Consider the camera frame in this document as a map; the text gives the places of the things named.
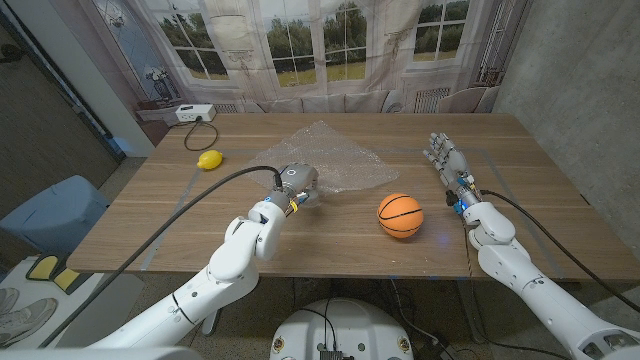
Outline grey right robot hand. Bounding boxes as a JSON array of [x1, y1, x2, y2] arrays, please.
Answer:
[[422, 131, 477, 199]]

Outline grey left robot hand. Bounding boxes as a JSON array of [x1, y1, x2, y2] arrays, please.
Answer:
[[273, 162, 322, 209]]

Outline clear bubble wrap sheet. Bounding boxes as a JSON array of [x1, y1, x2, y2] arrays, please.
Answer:
[[244, 119, 401, 197]]

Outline orange mini basketball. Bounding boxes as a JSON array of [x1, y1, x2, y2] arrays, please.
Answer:
[[377, 193, 425, 240]]

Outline yellow lemon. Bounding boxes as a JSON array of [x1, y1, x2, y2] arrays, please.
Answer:
[[196, 149, 225, 171]]

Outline white power strip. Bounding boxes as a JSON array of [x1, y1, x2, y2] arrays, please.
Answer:
[[174, 103, 218, 124]]

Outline printed window backdrop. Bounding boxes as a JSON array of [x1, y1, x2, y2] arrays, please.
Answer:
[[49, 0, 534, 146]]

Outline grey table leg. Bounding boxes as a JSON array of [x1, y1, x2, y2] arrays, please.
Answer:
[[455, 278, 487, 345]]

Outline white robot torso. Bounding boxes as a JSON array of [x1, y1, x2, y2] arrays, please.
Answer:
[[269, 298, 415, 360]]

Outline white table leg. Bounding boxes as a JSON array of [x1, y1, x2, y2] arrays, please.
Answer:
[[201, 308, 224, 337]]

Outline blue chair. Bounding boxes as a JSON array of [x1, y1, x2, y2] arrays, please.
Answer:
[[0, 174, 111, 259]]

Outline yellow black foot pedal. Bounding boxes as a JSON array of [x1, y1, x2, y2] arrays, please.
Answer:
[[25, 253, 60, 281], [52, 267, 84, 295]]

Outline grey sneaker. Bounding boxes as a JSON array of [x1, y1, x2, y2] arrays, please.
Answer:
[[0, 287, 21, 316], [0, 297, 59, 347]]

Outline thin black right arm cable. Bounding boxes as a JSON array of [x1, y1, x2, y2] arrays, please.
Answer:
[[459, 214, 475, 279]]

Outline black power strip cord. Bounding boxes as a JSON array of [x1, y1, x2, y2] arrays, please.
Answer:
[[182, 119, 220, 153]]

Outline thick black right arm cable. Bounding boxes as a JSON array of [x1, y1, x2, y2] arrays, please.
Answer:
[[478, 188, 640, 314]]

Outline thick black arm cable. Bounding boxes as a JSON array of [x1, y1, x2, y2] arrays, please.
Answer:
[[38, 165, 285, 349], [478, 188, 640, 314]]

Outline black torso cable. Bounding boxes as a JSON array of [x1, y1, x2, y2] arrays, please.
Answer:
[[298, 298, 339, 352]]

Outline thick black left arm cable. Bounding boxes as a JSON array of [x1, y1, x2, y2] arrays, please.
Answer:
[[38, 165, 285, 349]]

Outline black floor cable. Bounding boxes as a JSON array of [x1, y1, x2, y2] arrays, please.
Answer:
[[388, 278, 466, 360]]

